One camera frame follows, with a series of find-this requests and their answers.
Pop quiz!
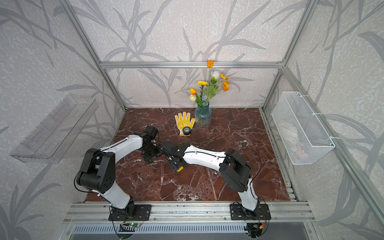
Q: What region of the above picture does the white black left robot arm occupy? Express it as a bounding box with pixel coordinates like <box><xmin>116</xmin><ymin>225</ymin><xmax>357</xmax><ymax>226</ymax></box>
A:
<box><xmin>74</xmin><ymin>132</ymin><xmax>160</xmax><ymax>210</ymax></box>

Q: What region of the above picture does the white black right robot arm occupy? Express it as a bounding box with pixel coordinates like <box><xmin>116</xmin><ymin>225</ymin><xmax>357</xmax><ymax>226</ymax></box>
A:
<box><xmin>162</xmin><ymin>142</ymin><xmax>259</xmax><ymax>211</ymax></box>

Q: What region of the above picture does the yellow white work glove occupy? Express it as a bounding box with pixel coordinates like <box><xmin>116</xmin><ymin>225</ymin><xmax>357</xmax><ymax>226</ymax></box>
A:
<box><xmin>175</xmin><ymin>112</ymin><xmax>195</xmax><ymax>137</ymax></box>

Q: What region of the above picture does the blue glass vase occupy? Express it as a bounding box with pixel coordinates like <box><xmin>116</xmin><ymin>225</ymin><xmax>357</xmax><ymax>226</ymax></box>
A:
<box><xmin>195</xmin><ymin>102</ymin><xmax>212</xmax><ymax>128</ymax></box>

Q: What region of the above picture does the left controller circuit board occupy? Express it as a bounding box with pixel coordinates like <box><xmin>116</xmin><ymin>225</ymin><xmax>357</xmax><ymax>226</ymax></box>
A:
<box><xmin>121</xmin><ymin>223</ymin><xmax>142</xmax><ymax>228</ymax></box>

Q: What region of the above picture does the controller circuit board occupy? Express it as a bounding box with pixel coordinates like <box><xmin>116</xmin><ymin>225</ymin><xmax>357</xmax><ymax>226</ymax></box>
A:
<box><xmin>245</xmin><ymin>223</ymin><xmax>266</xmax><ymax>232</ymax></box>
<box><xmin>121</xmin><ymin>223</ymin><xmax>142</xmax><ymax>228</ymax></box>

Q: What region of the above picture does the artificial flower bouquet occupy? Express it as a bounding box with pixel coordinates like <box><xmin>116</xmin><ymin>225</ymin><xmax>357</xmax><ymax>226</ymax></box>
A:
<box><xmin>190</xmin><ymin>60</ymin><xmax>230</xmax><ymax>107</ymax></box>

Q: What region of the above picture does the right controller circuit board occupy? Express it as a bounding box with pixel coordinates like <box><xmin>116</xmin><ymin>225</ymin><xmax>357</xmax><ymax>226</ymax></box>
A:
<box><xmin>245</xmin><ymin>223</ymin><xmax>266</xmax><ymax>232</ymax></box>

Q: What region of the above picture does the white cloth in basket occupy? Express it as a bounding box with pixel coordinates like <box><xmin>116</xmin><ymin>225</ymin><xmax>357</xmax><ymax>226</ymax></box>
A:
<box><xmin>279</xmin><ymin>120</ymin><xmax>299</xmax><ymax>152</ymax></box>

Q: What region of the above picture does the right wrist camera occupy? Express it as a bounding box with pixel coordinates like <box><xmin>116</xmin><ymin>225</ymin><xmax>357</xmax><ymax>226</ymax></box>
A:
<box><xmin>161</xmin><ymin>142</ymin><xmax>179</xmax><ymax>158</ymax></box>

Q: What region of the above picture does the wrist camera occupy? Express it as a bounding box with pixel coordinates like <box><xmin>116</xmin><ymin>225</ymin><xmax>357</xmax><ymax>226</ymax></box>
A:
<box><xmin>161</xmin><ymin>142</ymin><xmax>179</xmax><ymax>158</ymax></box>
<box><xmin>146</xmin><ymin>126</ymin><xmax>158</xmax><ymax>141</ymax></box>

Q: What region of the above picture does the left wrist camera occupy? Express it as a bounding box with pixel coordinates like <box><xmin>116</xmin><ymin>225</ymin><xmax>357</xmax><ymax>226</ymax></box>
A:
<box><xmin>146</xmin><ymin>126</ymin><xmax>158</xmax><ymax>141</ymax></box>

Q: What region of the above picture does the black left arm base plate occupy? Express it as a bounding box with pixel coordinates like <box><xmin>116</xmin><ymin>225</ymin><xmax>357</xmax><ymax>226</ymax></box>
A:
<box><xmin>109</xmin><ymin>205</ymin><xmax>152</xmax><ymax>222</ymax></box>

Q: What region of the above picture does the clear acrylic wall shelf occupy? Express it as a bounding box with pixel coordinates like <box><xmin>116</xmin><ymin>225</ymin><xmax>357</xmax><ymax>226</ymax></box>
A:
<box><xmin>10</xmin><ymin>94</ymin><xmax>99</xmax><ymax>164</ymax></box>

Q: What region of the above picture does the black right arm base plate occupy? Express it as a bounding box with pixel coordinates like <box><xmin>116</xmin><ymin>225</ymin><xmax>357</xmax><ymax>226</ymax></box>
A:
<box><xmin>230</xmin><ymin>202</ymin><xmax>271</xmax><ymax>221</ymax></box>

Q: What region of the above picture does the aluminium front rail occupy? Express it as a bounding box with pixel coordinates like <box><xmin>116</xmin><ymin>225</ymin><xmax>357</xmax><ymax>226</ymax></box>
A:
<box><xmin>63</xmin><ymin>202</ymin><xmax>315</xmax><ymax>224</ymax></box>

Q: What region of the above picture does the white wire mesh basket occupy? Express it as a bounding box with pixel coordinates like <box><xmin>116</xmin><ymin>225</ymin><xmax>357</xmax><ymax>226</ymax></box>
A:
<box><xmin>272</xmin><ymin>92</ymin><xmax>335</xmax><ymax>165</ymax></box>

